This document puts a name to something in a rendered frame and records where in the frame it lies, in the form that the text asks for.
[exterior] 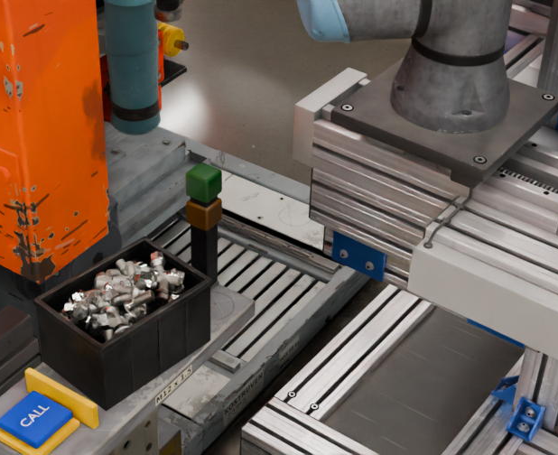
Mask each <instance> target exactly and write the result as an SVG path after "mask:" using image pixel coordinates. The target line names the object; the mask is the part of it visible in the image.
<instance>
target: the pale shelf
mask: <svg viewBox="0 0 558 455"><path fill-rule="evenodd" d="M255 305H256V304H255V300H252V299H250V298H248V297H246V296H245V295H243V294H240V293H238V292H235V291H233V290H231V289H229V288H227V287H225V286H223V285H221V284H218V285H216V286H215V287H214V288H213V289H212V290H211V291H210V342H208V343H207V344H205V345H204V346H202V347H201V348H199V349H197V350H196V351H194V352H193V353H191V354H190V355H188V356H187V357H186V358H184V359H183V360H182V361H180V362H179V363H177V364H176V365H174V366H173V367H171V368H169V369H168V370H166V371H165V372H163V373H162V374H160V375H159V376H158V377H156V378H155V379H154V380H152V381H151V382H149V383H148V384H146V385H144V386H143V387H141V388H140V389H138V390H137V391H135V392H134V393H132V394H131V395H129V396H128V397H127V398H125V399H124V400H123V401H121V402H120V403H118V404H116V405H115V406H113V407H112V408H110V409H109V410H107V411H105V410H104V409H102V408H101V407H100V406H99V405H98V427H97V428H96V429H93V428H91V427H89V426H87V425H86V424H85V423H83V422H81V421H79V427H78V428H77V429H76V430H75V431H74V432H72V433H71V434H70V435H69V436H68V437H67V438H66V439H65V440H64V441H62V442H61V443H60V444H59V445H58V446H57V447H56V448H55V449H54V450H52V451H51V452H50V453H49V454H48V455H108V454H109V453H110V452H111V451H112V450H113V449H114V448H115V447H116V446H117V445H118V444H120V443H121V442H122V441H123V440H124V439H125V438H126V437H127V436H128V435H129V434H130V433H131V432H132V431H133V430H134V429H135V428H136V427H138V426H139V425H140V424H141V423H142V422H143V421H144V420H145V419H146V418H147V417H148V416H149V415H150V414H151V413H152V412H153V411H154V410H155V409H157V408H158V407H159V406H160V405H161V404H162V403H163V402H164V401H165V400H166V399H167V398H168V397H169V396H170V395H171V394H172V393H173V392H175V391H176V390H177V389H178V388H179V387H180V386H181V385H182V384H183V383H184V382H185V381H186V380H187V379H188V378H189V377H190V376H191V375H192V374H194V373H195V372H196V371H197V370H198V369H199V368H200V367H201V366H202V365H203V364H204V363H205V362H206V361H207V360H208V359H209V358H210V357H212V356H213V355H214V354H215V353H216V352H217V351H218V350H219V349H220V348H221V347H222V346H223V345H224V344H225V343H226V342H227V341H228V340H229V339H231V338H232V337H233V336H234V335H235V334H236V333H237V332H238V331H239V330H240V329H241V328H242V327H243V326H244V325H245V324H246V323H247V322H248V321H249V320H251V319H252V318H253V317H254V316H255ZM34 370H35V371H37V372H39V373H41V374H43V375H44V376H47V377H48V378H50V379H51V380H53V381H55V382H57V383H59V384H61V385H63V386H65V387H67V388H69V390H71V391H73V392H75V393H77V394H78V395H81V396H83V397H85V398H87V399H88V400H89V401H91V402H93V401H92V400H91V399H89V398H88V397H87V396H86V395H84V394H83V393H82V392H80V390H78V389H77V388H76V387H75V386H74V385H72V384H71V383H70V382H68V381H67V380H66V379H64V378H63V377H62V376H60V375H59V374H58V373H57V372H55V371H54V370H53V369H51V368H50V367H49V366H47V365H46V364H45V363H44V362H42V363H41V364H40V365H39V366H37V367H36V368H35V369H34ZM28 394H29V392H28V391H27V384H26V378H25V377H24V378H23V379H21V380H20V381H19V382H18V383H16V384H15V385H14V386H13V387H11V388H10V389H9V390H8V391H6V392H5V393H4V394H3V395H1V396H0V417H2V416H3V415H4V414H5V413H7V412H8V411H9V410H10V409H11V408H13V407H14V406H15V405H16V404H18V403H19V402H20V401H21V400H22V399H24V398H25V397H26V396H27V395H28ZM93 403H95V402H93ZM95 404H96V403H95ZM0 455H23V454H22V453H21V452H19V451H17V450H15V449H13V448H12V447H10V446H8V445H7V444H5V443H3V442H2V441H0Z"/></svg>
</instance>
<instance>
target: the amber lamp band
mask: <svg viewBox="0 0 558 455"><path fill-rule="evenodd" d="M221 219H222V200H221V198H218V199H217V200H216V201H214V202H213V203H212V204H211V205H209V206H208V207H207V208H204V207H202V206H200V205H198V204H195V203H193V202H191V199H189V200H188V201H187V202H186V221H187V223H189V224H191V225H193V226H194V227H196V228H200V229H202V230H205V231H208V230H210V229H211V228H212V227H214V226H215V225H216V224H217V223H219V222H220V221H221Z"/></svg>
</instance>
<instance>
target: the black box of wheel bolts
mask: <svg viewBox="0 0 558 455"><path fill-rule="evenodd" d="M211 285H212V279H210V278H209V277H208V276H207V275H205V274H203V273H201V272H200V271H198V270H197V269H195V268H194V267H192V266H191V265H188V264H187V263H185V262H184V261H182V260H181V259H180V258H179V257H177V256H176V255H173V254H172V253H170V252H169V251H167V250H166V249H164V248H163V247H161V246H159V245H157V244H156V243H154V241H152V240H151V239H149V238H147V237H141V238H140V239H138V240H136V241H135V242H134V243H132V244H130V245H128V246H126V247H124V248H122V249H121V250H119V251H117V252H115V253H114V254H113V255H110V256H109V257H107V258H105V259H103V260H102V261H100V262H98V263H96V264H95V265H92V266H91V267H90V268H88V269H86V270H84V271H83V272H81V273H79V274H77V275H75V276H73V277H71V278H70V279H69V280H67V281H65V282H64V283H61V284H59V285H58V286H56V287H54V288H52V289H51V290H49V291H48V292H46V293H44V294H42V295H40V296H39V297H37V298H35V299H34V300H33V304H34V305H35V306H36V312H37V320H38V327H39V334H40V342H41V349H42V362H44V363H45V364H46V365H47V366H49V367H50V368H51V369H53V370H54V371H55V372H57V373H58V374H59V375H60V376H62V377H63V378H64V379H66V380H67V381H68V382H70V383H71V384H72V385H74V386H75V387H76V388H77V389H78V390H80V392H82V393H83V394H84V395H86V396H87V397H88V398H89V399H91V400H92V401H93V402H95V403H96V404H97V405H99V406H100V407H101V408H102V409H104V410H105V411H107V410H109V409H110V408H112V407H113V406H115V405H116V404H118V403H120V402H121V401H123V400H124V399H125V398H127V397H128V396H129V395H131V394H132V393H134V392H135V391H137V390H138V389H140V388H141V387H143V386H144V385H146V384H148V383H149V382H151V381H152V380H154V379H155V378H156V377H158V376H159V375H160V374H162V373H163V372H165V371H166V370H168V369H169V368H171V367H173V366H174V365H176V364H177V363H179V362H180V361H182V360H183V359H184V358H186V357H187V356H188V355H190V354H191V353H193V352H194V351H196V350H197V349H199V348H201V347H202V346H204V345H205V344H207V343H208V342H210V286H211Z"/></svg>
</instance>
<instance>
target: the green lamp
mask: <svg viewBox="0 0 558 455"><path fill-rule="evenodd" d="M185 178H186V194H187V195H188V196H190V197H192V198H194V199H196V200H200V201H202V202H204V203H208V202H210V201H211V200H212V199H214V198H215V197H216V196H217V195H219V194H220V193H221V192H222V171H221V170H220V169H218V168H215V167H213V166H210V165H208V164H206V163H204V162H200V163H199V164H197V165H196V166H195V167H193V168H192V169H191V170H189V171H188V172H186V175H185Z"/></svg>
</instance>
